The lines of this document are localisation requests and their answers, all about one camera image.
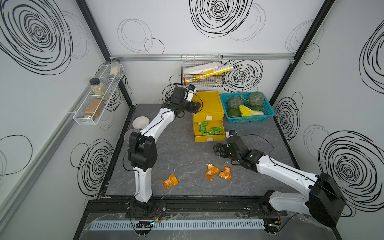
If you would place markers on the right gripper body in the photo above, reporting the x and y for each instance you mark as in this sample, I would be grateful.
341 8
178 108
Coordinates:
225 151

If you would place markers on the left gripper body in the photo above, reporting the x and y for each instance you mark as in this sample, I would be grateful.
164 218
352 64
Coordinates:
185 106

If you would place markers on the green cookie pack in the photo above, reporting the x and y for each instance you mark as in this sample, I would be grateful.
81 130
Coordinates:
203 130
215 131
203 123

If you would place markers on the orange cookie pack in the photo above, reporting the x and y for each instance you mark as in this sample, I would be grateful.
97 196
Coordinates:
226 173
211 172
170 182

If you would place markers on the yellow plastic drawer cabinet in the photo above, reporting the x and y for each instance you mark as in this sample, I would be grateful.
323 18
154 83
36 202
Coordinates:
212 111

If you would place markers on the green cookie pack top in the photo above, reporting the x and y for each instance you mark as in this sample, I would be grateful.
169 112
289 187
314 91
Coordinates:
215 131

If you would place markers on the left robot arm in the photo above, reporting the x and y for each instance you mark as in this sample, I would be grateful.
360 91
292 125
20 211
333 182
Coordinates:
142 151

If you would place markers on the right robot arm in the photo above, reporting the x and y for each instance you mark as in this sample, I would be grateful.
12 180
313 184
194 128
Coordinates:
317 195

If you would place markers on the yellow white box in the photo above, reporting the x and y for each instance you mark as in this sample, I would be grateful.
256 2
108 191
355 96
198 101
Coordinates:
208 72

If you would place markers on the green avocado toy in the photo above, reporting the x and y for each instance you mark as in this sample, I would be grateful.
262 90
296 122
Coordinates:
234 113

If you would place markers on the left netted melon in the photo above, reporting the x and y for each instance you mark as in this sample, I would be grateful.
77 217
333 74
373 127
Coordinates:
235 102

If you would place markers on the netted melon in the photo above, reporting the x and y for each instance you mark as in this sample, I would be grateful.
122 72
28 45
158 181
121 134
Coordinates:
235 102
256 99

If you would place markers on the green cucumber toy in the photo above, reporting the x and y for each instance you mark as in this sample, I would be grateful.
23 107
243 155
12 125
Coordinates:
255 108

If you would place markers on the white orange bowl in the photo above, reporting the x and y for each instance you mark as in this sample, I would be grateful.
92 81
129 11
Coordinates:
140 122

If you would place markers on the right netted melon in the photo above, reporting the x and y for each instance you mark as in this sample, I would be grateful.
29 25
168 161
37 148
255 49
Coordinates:
256 99

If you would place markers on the purple bowl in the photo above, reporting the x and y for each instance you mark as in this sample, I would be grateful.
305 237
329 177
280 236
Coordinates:
128 134

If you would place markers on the spice jar black lid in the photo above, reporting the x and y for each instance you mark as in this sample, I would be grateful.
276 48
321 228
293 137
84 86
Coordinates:
99 89

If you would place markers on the brown block container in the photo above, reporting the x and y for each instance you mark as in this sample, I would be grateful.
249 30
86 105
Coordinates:
94 109

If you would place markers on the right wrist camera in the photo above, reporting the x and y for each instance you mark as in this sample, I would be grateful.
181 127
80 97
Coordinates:
231 133

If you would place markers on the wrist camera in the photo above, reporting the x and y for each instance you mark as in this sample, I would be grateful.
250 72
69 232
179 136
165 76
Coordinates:
191 91
231 133

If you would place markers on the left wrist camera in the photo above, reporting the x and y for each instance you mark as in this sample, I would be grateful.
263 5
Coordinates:
191 91

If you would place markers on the black wire wall basket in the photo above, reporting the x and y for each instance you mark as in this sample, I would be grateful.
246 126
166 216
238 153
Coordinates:
201 59

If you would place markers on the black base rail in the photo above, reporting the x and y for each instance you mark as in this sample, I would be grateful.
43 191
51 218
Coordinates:
166 207

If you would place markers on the white wire wall shelf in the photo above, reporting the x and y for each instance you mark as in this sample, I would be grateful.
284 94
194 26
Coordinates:
111 104

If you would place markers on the white slotted cable duct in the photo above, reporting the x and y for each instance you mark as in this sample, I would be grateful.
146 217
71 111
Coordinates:
250 224

